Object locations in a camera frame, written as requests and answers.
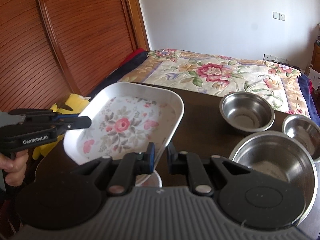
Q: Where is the small steel bowl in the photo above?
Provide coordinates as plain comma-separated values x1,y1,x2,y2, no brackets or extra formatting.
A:
282,114,320,163

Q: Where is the dark blue blanket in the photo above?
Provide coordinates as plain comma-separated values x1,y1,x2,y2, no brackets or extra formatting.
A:
87,51,148,98

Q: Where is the wooden louvered wardrobe door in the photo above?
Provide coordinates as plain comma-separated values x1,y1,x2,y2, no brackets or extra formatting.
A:
1,0,149,111

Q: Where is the large steel bowl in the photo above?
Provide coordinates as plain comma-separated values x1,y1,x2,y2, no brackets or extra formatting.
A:
229,131,318,224

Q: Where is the white paper box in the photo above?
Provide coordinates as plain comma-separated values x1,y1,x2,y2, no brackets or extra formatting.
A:
307,68,320,90

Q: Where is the floral bed quilt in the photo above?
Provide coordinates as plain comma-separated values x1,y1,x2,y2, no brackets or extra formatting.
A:
121,49,318,122

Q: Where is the yellow plush toy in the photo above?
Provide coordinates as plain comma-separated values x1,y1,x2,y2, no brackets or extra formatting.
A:
32,94,90,160

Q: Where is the floral square plate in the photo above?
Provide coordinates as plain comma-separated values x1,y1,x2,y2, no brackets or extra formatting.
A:
136,170,162,187
63,82,184,165

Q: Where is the red cloth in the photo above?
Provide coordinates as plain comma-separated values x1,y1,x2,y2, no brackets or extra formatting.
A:
119,48,146,67

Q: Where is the white wall socket strip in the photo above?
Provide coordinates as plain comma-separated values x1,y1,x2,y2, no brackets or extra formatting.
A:
263,54,291,64

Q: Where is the wooden cabinet row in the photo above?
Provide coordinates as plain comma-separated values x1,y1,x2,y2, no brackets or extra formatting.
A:
311,40,320,72

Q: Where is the white wall switch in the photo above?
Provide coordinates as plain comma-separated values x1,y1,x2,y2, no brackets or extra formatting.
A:
272,12,285,21

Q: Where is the person's left hand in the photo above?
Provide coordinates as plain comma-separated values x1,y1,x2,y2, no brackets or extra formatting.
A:
1,150,29,187

